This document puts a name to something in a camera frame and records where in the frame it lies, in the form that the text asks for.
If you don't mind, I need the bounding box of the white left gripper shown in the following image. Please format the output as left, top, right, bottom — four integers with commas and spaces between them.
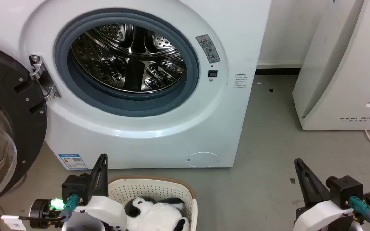
62, 154, 128, 231

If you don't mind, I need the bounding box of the white perforated laundry basket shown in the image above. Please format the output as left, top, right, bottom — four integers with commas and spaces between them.
107, 175, 198, 231

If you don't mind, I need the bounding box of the white front-load washing machine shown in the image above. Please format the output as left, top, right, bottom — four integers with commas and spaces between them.
0, 0, 272, 170

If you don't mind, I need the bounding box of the washing machine door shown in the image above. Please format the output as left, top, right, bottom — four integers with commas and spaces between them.
0, 42, 48, 210

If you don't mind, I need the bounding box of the teal plug camera cable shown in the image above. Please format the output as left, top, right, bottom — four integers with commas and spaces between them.
348, 196, 370, 231
59, 194, 79, 222

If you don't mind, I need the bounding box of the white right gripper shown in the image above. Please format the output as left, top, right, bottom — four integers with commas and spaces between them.
293, 158, 355, 231

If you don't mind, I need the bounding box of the white text sticker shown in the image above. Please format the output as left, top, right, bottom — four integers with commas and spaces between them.
234, 73, 249, 89

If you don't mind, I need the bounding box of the grey warning sticker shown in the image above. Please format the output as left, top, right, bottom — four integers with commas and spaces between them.
195, 34, 221, 64

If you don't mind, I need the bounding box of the grey rubber door gasket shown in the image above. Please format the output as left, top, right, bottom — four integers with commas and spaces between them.
54, 8, 200, 118

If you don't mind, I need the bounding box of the white air purifier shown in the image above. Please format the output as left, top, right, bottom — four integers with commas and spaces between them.
292, 0, 370, 131

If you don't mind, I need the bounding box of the black cable with white tag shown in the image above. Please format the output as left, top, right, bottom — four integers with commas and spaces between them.
0, 214, 66, 231

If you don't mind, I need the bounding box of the teal plug left camera cable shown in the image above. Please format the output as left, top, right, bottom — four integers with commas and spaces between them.
59, 194, 79, 222

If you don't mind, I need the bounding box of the stainless steel washing machine drum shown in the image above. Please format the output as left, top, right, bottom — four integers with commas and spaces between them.
70, 23, 188, 94

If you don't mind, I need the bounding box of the silver metal door hinge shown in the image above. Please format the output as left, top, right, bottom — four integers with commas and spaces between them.
29, 54, 62, 102

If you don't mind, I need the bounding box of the black and white plush toy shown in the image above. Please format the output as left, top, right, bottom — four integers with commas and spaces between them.
124, 196, 190, 231

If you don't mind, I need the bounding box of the teal plug right camera cable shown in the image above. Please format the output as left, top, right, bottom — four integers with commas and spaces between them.
348, 196, 370, 231

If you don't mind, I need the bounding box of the round white filter cap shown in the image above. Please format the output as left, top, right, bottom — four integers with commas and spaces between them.
186, 151, 220, 168

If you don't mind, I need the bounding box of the blue energy label sticker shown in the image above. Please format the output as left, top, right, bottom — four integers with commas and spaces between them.
58, 154, 89, 171

